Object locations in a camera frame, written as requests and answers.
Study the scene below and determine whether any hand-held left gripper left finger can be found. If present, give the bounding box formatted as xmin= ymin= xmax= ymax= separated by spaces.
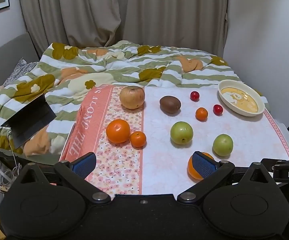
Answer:
xmin=17 ymin=152 xmax=111 ymax=204

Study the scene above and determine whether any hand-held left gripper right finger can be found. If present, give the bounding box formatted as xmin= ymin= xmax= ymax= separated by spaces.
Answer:
xmin=177 ymin=151 xmax=272 ymax=204

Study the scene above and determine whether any large orange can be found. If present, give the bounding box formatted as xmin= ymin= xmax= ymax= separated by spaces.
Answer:
xmin=187 ymin=152 xmax=215 ymax=180
xmin=106 ymin=119 xmax=131 ymax=144

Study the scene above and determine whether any green apple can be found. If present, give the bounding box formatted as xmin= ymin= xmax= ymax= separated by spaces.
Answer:
xmin=213 ymin=134 xmax=234 ymax=157
xmin=170 ymin=121 xmax=194 ymax=145

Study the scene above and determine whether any small orange mandarin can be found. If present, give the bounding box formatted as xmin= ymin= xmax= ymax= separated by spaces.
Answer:
xmin=195 ymin=107 xmax=208 ymax=121
xmin=130 ymin=131 xmax=147 ymax=148

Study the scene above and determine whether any cream yellow cartoon bowl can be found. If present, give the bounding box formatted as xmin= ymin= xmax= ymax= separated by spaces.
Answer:
xmin=218 ymin=79 xmax=264 ymax=117

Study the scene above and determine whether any pink floral tablecloth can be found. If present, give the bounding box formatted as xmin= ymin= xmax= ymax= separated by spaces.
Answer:
xmin=59 ymin=84 xmax=289 ymax=195

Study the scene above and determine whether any brown kiwi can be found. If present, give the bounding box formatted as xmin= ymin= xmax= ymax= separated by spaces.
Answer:
xmin=159 ymin=95 xmax=181 ymax=114

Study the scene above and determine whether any dark open laptop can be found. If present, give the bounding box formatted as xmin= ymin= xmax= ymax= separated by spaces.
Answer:
xmin=1 ymin=94 xmax=57 ymax=149

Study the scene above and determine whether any brownish yellow apple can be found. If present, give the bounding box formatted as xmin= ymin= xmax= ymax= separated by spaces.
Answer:
xmin=119 ymin=86 xmax=145 ymax=110

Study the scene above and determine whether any green striped floral blanket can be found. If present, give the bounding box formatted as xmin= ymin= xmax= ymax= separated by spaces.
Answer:
xmin=0 ymin=40 xmax=270 ymax=155

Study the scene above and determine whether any grey patterned pillow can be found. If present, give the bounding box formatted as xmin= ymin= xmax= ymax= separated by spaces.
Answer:
xmin=3 ymin=57 xmax=38 ymax=87

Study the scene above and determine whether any grey upholstered headboard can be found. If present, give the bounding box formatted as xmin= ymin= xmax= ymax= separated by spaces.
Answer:
xmin=0 ymin=32 xmax=40 ymax=103

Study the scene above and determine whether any beige curtain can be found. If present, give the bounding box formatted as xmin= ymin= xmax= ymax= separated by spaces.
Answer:
xmin=18 ymin=0 xmax=228 ymax=55

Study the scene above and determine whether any white cable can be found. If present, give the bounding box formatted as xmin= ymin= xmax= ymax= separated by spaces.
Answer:
xmin=7 ymin=129 xmax=21 ymax=174

